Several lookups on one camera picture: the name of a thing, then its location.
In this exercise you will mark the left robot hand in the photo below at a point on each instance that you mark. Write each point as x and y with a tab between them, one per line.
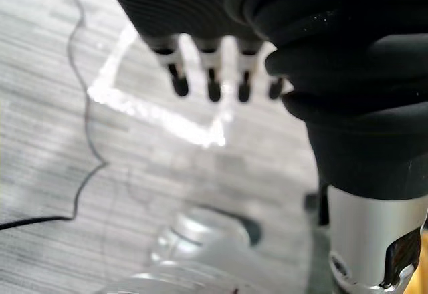
334	56

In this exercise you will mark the clear wavy-edged floor mat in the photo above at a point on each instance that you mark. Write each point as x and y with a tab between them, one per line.
150	180

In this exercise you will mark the white floor tape marking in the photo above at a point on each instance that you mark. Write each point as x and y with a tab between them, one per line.
110	90

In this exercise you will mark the silver robot leg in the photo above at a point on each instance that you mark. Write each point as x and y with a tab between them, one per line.
204	260

